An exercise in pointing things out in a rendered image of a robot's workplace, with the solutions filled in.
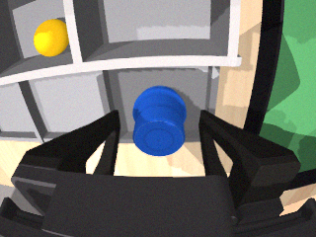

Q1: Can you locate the blue plug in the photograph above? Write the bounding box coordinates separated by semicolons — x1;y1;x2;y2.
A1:
132;86;187;157

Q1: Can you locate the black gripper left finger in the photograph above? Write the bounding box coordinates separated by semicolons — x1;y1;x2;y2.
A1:
19;110;120;175

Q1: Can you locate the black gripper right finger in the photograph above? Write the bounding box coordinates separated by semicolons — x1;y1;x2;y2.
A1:
198;110;301;210

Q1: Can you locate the yellow marble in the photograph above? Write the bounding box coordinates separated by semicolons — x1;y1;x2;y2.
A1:
34;19;69;56

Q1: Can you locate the green tray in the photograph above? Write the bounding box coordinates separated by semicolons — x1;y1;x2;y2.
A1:
243;0;316;192

